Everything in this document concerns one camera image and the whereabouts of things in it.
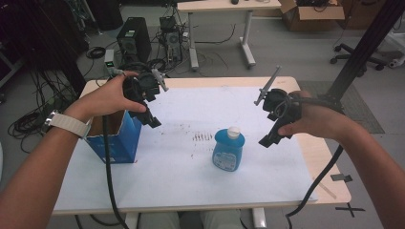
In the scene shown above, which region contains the blue cardboard box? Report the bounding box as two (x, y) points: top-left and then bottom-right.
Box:
(84, 109), (143, 165)

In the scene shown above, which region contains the black office chair base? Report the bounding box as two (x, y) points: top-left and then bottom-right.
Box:
(330, 42), (388, 77)

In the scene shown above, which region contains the open grey computer tower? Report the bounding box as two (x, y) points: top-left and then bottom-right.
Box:
(159, 15), (184, 65)

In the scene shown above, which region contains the black metal stand post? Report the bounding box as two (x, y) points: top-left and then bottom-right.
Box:
(319, 0), (405, 106)

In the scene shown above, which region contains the black tape cross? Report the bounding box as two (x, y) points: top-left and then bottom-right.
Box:
(334, 202), (366, 219)

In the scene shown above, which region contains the open brown cardboard box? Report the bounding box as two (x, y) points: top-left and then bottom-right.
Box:
(280, 0), (346, 32)

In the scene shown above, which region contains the blue bottle with white cap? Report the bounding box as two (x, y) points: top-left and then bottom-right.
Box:
(212, 126), (246, 173)

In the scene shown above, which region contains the tangle of black floor cables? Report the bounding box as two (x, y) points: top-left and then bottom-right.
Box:
(8, 68), (80, 154)

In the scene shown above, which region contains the coiled black cable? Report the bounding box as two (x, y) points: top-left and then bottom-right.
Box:
(85, 46), (107, 60)

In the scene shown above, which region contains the person's left hand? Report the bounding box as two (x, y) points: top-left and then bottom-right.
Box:
(63, 71), (147, 123)

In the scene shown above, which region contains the dark curtain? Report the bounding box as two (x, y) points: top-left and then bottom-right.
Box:
(0, 0), (88, 94)

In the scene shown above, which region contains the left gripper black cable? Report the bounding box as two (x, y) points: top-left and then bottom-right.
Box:
(101, 114), (130, 229)

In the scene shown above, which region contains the black tape piece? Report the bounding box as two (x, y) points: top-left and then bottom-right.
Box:
(330, 173), (353, 183)

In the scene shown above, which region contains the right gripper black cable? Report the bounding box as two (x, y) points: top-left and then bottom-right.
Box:
(273, 94), (347, 229)

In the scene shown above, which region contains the white desk with white legs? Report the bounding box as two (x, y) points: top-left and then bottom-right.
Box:
(176, 0), (283, 72)

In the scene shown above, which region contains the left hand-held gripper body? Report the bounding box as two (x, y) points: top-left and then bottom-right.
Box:
(122, 68), (170, 119)

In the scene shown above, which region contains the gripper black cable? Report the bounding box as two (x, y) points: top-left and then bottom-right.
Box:
(273, 94), (347, 229)
(101, 114), (130, 229)

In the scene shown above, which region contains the small white device green light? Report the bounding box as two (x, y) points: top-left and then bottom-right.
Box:
(104, 49), (117, 76)

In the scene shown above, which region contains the white band wristwatch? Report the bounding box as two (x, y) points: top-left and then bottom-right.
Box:
(41, 110), (93, 139)

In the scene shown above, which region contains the person's right hand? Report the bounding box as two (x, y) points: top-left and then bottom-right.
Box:
(277, 90), (352, 143)

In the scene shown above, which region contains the grey floor mat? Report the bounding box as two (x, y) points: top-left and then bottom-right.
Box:
(297, 80), (386, 135)

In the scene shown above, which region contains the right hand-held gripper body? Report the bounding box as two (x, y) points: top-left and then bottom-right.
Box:
(253, 65), (304, 141)

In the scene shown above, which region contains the black computer tower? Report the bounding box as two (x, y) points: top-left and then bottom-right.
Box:
(116, 16), (153, 70)

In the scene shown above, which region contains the white paper sheet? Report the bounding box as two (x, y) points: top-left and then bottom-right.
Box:
(53, 85), (319, 213)

